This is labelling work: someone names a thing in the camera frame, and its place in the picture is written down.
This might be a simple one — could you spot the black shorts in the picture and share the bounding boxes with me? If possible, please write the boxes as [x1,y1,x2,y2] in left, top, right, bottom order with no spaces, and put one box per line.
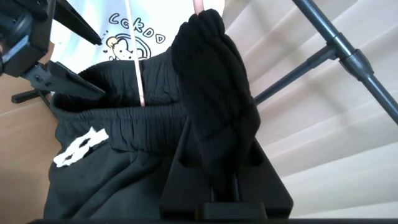
[43,8,262,219]

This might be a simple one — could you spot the beige curtain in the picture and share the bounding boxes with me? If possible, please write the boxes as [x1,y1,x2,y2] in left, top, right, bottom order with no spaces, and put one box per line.
[221,0,398,219]

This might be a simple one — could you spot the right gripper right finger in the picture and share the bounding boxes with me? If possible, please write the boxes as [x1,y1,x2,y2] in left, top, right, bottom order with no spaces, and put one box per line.
[235,141,294,219]

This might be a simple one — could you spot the pink clothes hanger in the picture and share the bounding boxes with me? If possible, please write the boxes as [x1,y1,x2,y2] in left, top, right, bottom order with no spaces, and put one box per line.
[124,0,206,108]

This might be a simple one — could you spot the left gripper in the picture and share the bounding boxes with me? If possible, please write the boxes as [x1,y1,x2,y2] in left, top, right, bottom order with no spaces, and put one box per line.
[0,0,106,100]

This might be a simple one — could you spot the white printed t-shirt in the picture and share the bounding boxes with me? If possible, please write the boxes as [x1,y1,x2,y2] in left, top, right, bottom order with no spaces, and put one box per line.
[49,0,225,65]

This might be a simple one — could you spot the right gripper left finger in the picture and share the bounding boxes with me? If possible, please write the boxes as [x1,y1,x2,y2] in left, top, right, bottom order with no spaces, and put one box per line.
[160,119,216,219]

